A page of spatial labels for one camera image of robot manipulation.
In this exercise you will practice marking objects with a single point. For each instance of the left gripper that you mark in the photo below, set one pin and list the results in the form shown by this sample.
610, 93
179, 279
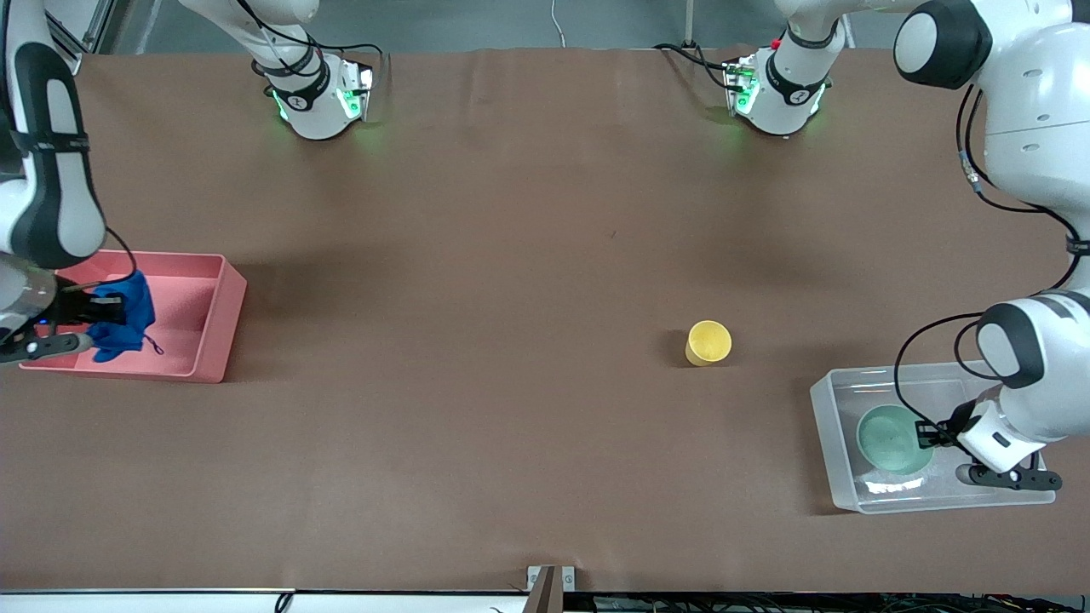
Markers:
947, 432

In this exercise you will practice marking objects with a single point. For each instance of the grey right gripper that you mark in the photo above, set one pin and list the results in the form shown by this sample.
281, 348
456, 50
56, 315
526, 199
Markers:
75, 308

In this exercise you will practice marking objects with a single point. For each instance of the green bowl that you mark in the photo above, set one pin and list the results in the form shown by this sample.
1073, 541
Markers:
890, 438

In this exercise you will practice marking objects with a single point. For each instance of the blue glove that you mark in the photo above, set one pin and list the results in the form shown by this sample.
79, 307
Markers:
128, 328

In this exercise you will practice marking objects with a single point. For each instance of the yellow cup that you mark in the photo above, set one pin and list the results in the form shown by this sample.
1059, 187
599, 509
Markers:
708, 342

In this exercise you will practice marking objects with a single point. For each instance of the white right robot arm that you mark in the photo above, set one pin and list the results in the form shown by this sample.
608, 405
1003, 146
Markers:
51, 170

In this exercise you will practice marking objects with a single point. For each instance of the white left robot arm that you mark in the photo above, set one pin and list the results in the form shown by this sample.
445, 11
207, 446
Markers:
1035, 128

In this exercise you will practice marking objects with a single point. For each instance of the clear plastic box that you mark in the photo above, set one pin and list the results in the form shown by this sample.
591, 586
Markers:
851, 494

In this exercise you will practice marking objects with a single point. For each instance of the pink plastic box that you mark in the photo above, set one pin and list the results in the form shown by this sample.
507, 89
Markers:
196, 315

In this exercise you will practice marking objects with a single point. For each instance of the aluminium frame profile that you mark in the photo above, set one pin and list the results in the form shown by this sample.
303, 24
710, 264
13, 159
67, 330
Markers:
81, 30

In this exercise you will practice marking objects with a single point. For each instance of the metal table edge bracket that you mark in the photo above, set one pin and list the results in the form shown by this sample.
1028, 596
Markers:
550, 587

